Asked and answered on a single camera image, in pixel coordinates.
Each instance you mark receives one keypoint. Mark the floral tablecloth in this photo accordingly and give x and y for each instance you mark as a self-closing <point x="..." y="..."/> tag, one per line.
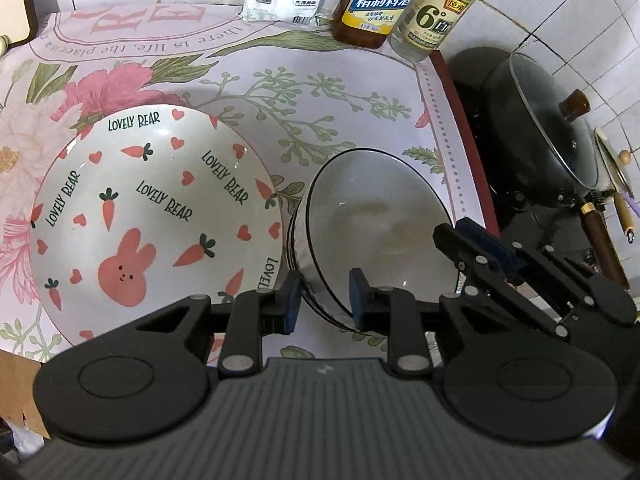
<point x="300" y="110"/>

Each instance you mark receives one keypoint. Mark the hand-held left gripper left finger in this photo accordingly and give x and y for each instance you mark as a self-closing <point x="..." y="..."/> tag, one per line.
<point x="292" y="305"/>

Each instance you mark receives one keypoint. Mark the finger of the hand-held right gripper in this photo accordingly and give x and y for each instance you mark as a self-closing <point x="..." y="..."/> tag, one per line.
<point x="550" y="270"/>
<point x="480" y="240"/>

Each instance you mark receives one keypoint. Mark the glass wok lid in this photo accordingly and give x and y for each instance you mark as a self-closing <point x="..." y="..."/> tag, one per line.
<point x="550" y="145"/>

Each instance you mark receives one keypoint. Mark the yellow label cooking wine bottle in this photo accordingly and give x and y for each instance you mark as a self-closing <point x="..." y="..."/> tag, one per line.
<point x="375" y="5"/>

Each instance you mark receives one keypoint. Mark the black wok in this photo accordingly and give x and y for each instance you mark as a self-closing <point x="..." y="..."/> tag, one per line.
<point x="490" y="125"/>

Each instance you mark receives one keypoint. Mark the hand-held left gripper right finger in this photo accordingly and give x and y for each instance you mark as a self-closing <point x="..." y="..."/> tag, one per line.
<point x="356" y="300"/>

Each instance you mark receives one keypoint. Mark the white carrot print plate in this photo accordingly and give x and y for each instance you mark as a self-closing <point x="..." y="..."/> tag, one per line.
<point x="150" y="170"/>

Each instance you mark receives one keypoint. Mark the clear vinegar bottle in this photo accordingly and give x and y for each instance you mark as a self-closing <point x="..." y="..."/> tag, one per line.
<point x="430" y="20"/>

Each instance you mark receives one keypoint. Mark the cardboard box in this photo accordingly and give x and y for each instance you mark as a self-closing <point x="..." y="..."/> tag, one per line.
<point x="20" y="385"/>

